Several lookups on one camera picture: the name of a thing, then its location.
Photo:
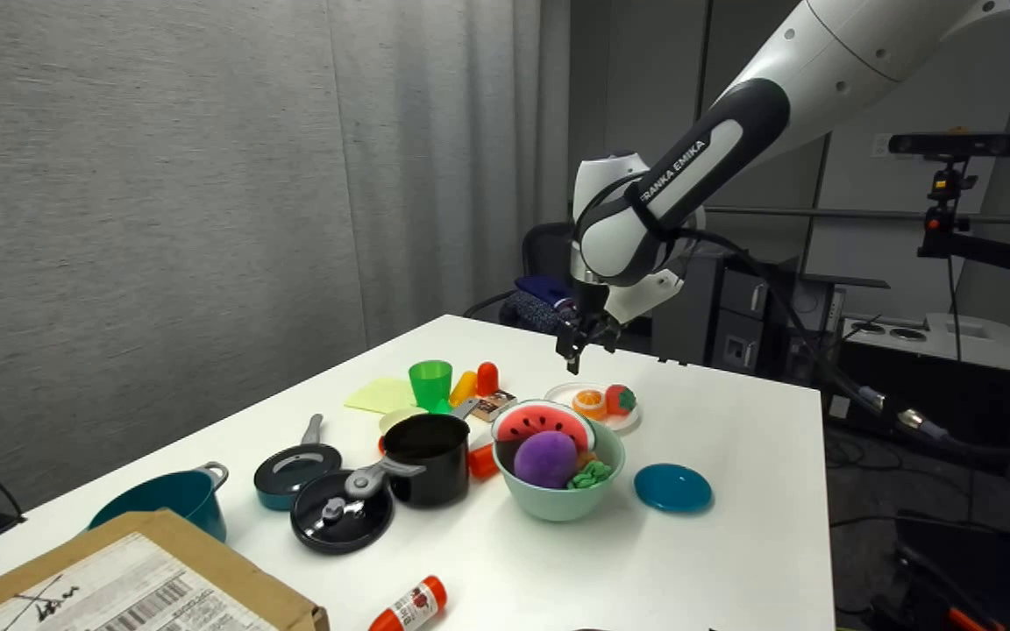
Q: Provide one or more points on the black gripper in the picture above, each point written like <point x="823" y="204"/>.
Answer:
<point x="599" y="317"/>

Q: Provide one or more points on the orange slice plush toy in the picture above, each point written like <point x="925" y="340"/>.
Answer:
<point x="590" y="406"/>

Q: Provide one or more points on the strawberry plush toy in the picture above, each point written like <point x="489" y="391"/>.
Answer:
<point x="619" y="403"/>

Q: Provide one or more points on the watermelon slice plush toy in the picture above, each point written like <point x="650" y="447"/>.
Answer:
<point x="542" y="421"/>

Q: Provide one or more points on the purple plum plush toy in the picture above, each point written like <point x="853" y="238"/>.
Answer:
<point x="548" y="460"/>

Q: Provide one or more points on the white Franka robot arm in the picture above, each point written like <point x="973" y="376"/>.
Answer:
<point x="787" y="94"/>

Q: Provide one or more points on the green plush vegetable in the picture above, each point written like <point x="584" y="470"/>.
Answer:
<point x="593" y="476"/>

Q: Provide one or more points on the mint green bowl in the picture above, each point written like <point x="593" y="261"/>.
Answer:
<point x="558" y="502"/>

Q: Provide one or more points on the small blue bowl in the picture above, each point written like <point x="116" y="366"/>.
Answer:
<point x="675" y="488"/>

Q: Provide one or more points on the translucent yellow-green plate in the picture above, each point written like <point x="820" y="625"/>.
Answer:
<point x="377" y="393"/>

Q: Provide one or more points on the small printed toy box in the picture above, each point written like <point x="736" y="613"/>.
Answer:
<point x="489" y="407"/>

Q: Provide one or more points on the black office chair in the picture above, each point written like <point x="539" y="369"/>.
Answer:
<point x="545" y="251"/>

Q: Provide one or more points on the yellow toy bottle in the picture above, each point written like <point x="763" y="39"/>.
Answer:
<point x="465" y="386"/>

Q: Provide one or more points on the orange carrot toy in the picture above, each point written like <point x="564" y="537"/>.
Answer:
<point x="487" y="463"/>

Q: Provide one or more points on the green plastic cup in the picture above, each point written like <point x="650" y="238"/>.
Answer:
<point x="431" y="386"/>

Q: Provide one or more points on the black toy pot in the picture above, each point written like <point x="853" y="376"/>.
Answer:
<point x="431" y="460"/>

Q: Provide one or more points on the black computer case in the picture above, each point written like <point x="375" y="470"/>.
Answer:
<point x="781" y="320"/>

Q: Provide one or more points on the black pot lid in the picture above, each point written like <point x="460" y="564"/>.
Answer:
<point x="341" y="522"/>

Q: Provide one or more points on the red and white glue stick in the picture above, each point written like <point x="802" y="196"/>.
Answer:
<point x="413" y="606"/>

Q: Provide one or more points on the small black frying pan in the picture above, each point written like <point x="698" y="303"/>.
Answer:
<point x="294" y="476"/>

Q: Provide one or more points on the grey equipment box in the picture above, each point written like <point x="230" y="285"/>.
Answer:
<point x="938" y="354"/>

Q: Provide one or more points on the teal toy pot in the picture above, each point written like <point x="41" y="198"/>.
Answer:
<point x="174" y="502"/>

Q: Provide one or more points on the grey backdrop curtain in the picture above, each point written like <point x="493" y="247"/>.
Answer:
<point x="178" y="176"/>

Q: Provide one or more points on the black equipment case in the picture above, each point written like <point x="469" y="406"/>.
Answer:
<point x="982" y="573"/>

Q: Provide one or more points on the cardboard box with label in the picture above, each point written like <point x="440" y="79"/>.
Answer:
<point x="120" y="584"/>

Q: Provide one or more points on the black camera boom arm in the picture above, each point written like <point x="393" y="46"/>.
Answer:
<point x="1009" y="258"/>

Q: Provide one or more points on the black stereo camera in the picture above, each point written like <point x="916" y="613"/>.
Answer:
<point x="966" y="147"/>

